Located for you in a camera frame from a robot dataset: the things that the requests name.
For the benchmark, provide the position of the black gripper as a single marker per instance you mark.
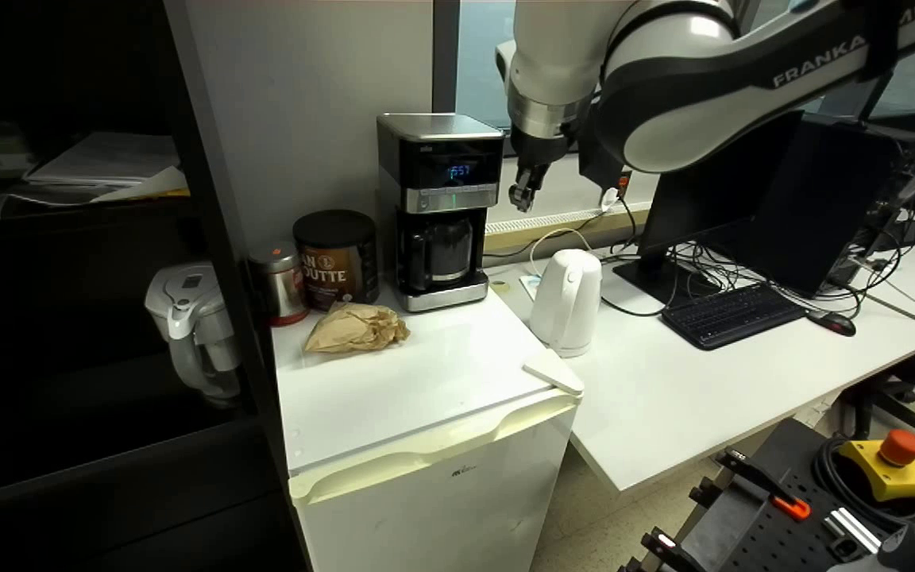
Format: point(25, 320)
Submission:
point(536, 153)

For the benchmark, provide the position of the black silver coffee maker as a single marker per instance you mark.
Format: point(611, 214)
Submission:
point(440, 210)

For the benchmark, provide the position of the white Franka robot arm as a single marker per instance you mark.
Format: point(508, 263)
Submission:
point(713, 73)

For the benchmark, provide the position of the dark coffee can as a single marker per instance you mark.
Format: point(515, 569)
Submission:
point(333, 259)

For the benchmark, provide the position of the yellow emergency stop button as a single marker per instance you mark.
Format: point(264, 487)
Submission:
point(892, 466)

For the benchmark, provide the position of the white electric kettle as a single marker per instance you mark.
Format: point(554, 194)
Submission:
point(567, 306)

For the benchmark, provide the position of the brown crumpled paper bag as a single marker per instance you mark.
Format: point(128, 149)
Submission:
point(356, 332)

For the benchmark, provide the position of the black keyboard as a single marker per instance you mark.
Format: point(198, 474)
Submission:
point(732, 315)

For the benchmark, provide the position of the black computer monitor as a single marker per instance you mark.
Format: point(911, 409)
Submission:
point(775, 200)

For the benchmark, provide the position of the white mini fridge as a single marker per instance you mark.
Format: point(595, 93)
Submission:
point(427, 423)

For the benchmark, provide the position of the small red-labelled jar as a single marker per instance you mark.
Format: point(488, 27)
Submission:
point(288, 288)

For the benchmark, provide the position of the black computer mouse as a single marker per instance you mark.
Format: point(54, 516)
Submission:
point(832, 320)

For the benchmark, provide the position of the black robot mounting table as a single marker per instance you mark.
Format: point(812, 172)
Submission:
point(762, 536)

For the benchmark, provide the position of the stack of white papers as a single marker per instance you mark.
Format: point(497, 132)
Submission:
point(108, 169)

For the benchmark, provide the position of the black office chair base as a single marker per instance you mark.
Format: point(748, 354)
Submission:
point(903, 398)

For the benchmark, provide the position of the black shelving unit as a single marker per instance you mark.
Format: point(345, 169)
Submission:
point(77, 319)

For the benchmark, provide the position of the grey window frame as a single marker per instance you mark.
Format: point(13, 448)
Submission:
point(445, 50)

